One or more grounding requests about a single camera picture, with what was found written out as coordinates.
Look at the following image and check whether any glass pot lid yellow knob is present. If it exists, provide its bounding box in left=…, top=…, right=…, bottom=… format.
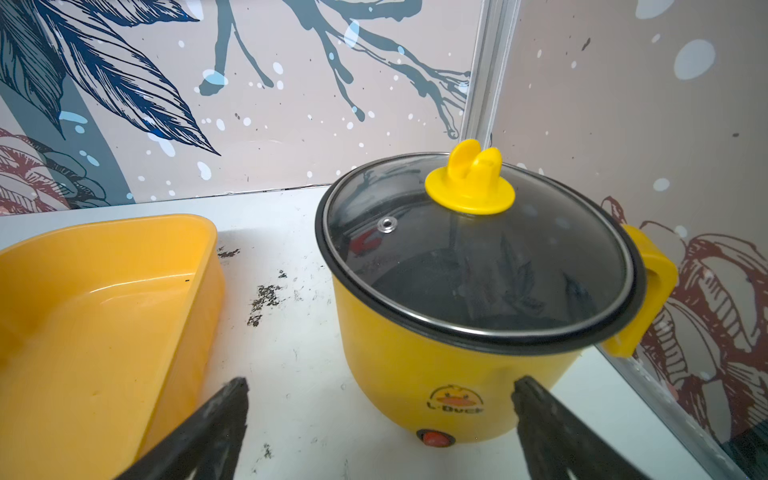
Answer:
left=315, top=152, right=646, bottom=355

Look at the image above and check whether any yellow electric cooking pot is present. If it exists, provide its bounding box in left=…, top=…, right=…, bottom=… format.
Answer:
left=331, top=223, right=680, bottom=449

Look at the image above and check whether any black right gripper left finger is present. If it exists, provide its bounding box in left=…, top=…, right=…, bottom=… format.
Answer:
left=119, top=377, right=249, bottom=480

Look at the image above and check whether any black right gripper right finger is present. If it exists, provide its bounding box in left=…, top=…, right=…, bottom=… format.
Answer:
left=511, top=376, right=647, bottom=480

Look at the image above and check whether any yellow storage box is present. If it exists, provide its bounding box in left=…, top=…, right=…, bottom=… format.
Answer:
left=1, top=214, right=225, bottom=479

